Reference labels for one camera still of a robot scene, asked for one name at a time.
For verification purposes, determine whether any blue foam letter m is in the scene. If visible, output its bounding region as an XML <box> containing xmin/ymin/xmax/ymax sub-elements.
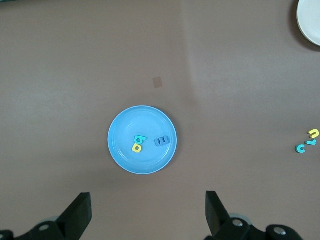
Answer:
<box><xmin>154</xmin><ymin>135</ymin><xmax>170</xmax><ymax>147</ymax></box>

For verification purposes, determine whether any blue plate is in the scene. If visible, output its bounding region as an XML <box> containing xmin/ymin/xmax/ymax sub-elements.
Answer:
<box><xmin>107</xmin><ymin>105</ymin><xmax>178</xmax><ymax>176</ymax></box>

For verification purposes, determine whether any clear tape patch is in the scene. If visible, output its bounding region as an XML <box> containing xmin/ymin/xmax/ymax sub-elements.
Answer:
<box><xmin>152</xmin><ymin>76</ymin><xmax>164</xmax><ymax>89</ymax></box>

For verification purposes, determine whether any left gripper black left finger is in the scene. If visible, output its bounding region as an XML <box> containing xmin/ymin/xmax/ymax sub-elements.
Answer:
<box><xmin>0</xmin><ymin>191</ymin><xmax>93</xmax><ymax>240</ymax></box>

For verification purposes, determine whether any white plate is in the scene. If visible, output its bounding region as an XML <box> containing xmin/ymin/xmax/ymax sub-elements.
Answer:
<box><xmin>296</xmin><ymin>0</ymin><xmax>320</xmax><ymax>47</ymax></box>

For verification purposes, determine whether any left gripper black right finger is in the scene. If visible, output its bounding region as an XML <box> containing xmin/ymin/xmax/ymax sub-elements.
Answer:
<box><xmin>204</xmin><ymin>190</ymin><xmax>306</xmax><ymax>240</ymax></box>

